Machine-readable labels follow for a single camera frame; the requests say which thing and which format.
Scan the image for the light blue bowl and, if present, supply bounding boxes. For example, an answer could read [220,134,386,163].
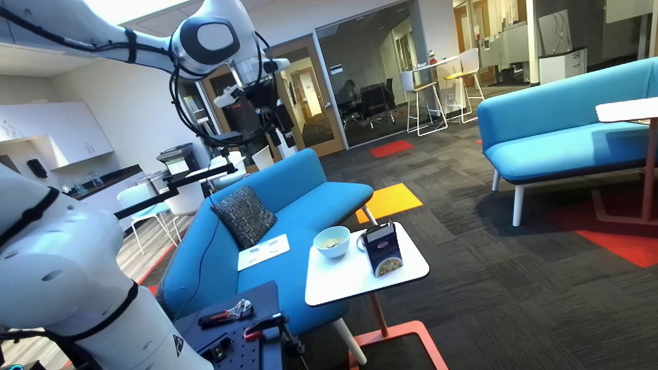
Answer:
[313,223,351,261]

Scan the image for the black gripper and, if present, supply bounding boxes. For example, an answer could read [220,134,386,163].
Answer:
[235,79,296,158]

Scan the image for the blue sofa with cushion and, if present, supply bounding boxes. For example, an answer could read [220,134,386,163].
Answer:
[157,148,377,337]

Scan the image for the dark blue cereal box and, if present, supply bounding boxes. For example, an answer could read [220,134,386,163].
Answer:
[359,221,405,277]

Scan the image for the light blue chair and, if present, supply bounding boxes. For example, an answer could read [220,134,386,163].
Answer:
[115,180,185,257]

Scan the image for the wooden framed glass door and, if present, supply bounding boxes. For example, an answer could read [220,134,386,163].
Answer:
[266,33,350,158]

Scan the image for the white wall cabinet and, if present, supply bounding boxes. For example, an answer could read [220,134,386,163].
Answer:
[0,100,115,171]

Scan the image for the white bar stool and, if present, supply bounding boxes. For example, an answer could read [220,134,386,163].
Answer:
[404,65,450,138]

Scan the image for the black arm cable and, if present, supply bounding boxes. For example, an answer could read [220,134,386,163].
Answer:
[166,64,209,149]

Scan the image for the white paper sheet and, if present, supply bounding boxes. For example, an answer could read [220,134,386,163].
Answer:
[236,232,293,274]

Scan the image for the black desk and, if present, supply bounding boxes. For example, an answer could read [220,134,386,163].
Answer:
[68,163,238,221]

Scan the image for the yellow bar stool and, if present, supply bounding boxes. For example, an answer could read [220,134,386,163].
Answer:
[444,65,485,126]

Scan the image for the white side table orange frame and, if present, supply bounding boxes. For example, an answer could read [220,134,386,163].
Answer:
[302,219,450,370]
[594,95,658,226]

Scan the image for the long blue sofa white legs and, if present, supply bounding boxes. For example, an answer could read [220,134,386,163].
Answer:
[478,58,658,228]

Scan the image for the dark perforated mounting plate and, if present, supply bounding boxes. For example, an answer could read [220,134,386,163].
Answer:
[173,279,304,370]

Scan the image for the grey patterned cushion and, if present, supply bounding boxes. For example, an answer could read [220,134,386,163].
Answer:
[212,185,278,250]

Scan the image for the white storage box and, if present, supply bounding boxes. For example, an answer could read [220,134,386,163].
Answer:
[537,46,590,85]

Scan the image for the grey printer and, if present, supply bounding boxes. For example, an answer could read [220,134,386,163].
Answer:
[155,142,201,177]

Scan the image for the red black bar clamp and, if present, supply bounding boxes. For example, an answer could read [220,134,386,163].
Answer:
[197,297,255,328]
[242,312,287,343]

